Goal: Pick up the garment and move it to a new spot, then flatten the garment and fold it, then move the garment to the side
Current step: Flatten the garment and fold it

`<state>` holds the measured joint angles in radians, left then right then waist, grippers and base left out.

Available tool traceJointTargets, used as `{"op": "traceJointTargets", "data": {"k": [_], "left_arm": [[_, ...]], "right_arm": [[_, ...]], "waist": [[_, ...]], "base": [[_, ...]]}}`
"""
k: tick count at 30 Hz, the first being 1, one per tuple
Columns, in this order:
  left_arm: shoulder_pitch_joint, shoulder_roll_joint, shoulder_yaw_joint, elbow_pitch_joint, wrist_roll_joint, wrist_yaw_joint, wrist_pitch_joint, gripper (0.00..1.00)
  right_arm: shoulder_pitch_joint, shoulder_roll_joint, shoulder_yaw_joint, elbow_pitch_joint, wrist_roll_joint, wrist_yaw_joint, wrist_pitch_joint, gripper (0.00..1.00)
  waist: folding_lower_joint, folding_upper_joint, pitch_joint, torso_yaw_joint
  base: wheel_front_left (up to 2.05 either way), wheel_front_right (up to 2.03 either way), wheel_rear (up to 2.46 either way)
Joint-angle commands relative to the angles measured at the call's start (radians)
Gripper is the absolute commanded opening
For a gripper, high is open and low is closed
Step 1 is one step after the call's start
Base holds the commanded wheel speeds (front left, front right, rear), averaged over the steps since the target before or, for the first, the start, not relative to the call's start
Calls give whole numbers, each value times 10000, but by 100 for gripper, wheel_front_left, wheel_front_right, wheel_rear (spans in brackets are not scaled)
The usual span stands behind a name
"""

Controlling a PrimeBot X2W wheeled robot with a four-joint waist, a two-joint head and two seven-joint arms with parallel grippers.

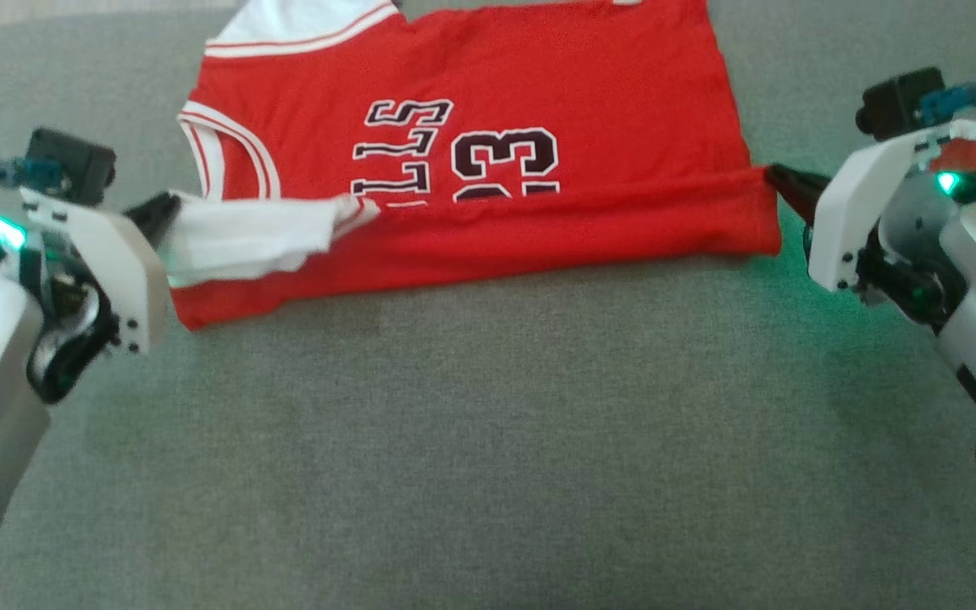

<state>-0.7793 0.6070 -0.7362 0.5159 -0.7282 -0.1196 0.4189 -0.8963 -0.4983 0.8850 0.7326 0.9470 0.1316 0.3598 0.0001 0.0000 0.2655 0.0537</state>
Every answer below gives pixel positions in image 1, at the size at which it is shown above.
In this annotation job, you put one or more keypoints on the red Bulls 23 jersey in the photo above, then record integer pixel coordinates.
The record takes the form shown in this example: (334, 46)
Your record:
(539, 85)

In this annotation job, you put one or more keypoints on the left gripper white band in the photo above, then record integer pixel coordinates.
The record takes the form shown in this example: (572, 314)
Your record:
(107, 254)

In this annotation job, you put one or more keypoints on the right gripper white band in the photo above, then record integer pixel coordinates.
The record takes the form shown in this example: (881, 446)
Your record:
(861, 195)

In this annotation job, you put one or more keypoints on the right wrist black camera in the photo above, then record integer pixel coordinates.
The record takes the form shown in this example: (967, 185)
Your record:
(899, 102)

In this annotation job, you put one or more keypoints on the large grey sofa seat cushion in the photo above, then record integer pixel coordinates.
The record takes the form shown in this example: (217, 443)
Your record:
(454, 466)

